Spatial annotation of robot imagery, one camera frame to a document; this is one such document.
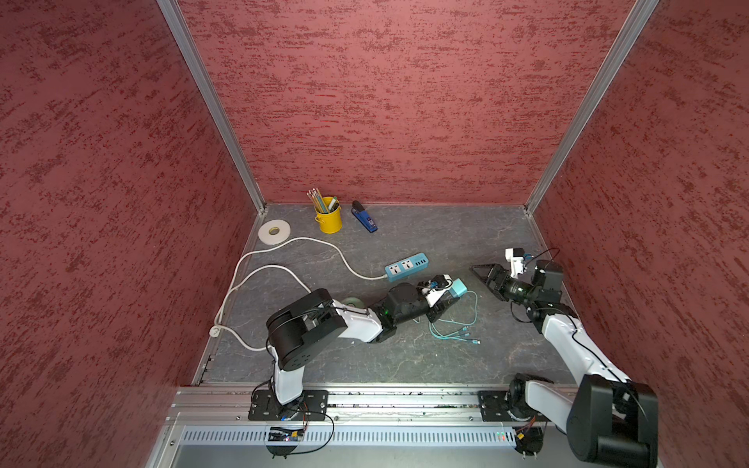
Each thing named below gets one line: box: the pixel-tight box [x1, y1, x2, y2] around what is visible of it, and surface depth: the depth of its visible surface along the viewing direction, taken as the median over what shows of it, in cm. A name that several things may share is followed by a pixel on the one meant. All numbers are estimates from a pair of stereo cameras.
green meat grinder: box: [341, 296, 366, 310], surface depth 83 cm
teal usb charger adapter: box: [448, 277, 469, 299], surface depth 79 cm
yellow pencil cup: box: [314, 196, 343, 234], surface depth 109 cm
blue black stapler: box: [351, 199, 379, 234], surface depth 116 cm
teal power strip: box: [384, 252, 431, 283], surface depth 102 cm
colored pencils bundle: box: [306, 187, 330, 214], surface depth 105 cm
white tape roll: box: [257, 219, 292, 246], surface depth 113 cm
